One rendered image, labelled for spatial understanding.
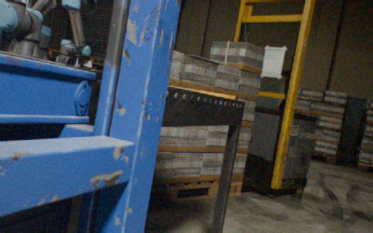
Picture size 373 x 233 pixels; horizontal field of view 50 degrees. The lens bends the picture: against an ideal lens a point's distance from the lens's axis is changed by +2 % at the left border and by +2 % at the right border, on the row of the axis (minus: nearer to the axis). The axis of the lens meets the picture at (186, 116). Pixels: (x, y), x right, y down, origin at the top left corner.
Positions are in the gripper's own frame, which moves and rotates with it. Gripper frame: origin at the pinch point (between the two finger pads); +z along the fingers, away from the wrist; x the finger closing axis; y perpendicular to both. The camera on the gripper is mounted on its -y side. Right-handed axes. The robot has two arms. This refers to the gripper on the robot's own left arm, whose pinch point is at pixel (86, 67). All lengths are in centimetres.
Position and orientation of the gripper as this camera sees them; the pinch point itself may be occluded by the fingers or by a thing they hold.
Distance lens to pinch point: 276.6
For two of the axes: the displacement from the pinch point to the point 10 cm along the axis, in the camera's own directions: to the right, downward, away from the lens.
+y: 1.7, -9.8, -0.5
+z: 7.3, 1.6, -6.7
